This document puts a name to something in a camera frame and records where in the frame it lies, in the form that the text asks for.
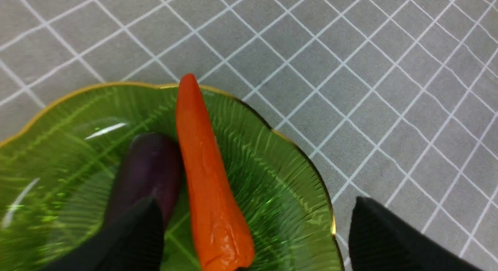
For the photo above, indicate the green glass plate gold rim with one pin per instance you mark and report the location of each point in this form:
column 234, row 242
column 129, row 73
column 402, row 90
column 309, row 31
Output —
column 57, row 174

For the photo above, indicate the grey checkered tablecloth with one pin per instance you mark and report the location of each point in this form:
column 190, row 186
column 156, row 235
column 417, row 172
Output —
column 391, row 99

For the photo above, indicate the orange carrot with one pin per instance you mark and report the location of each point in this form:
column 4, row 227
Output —
column 221, row 236

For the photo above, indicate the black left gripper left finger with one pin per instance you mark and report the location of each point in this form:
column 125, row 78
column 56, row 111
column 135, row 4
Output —
column 134, row 242

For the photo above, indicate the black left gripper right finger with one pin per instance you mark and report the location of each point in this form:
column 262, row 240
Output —
column 381, row 241

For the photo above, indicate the purple eggplant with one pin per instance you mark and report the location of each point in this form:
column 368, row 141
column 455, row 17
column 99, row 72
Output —
column 152, row 166

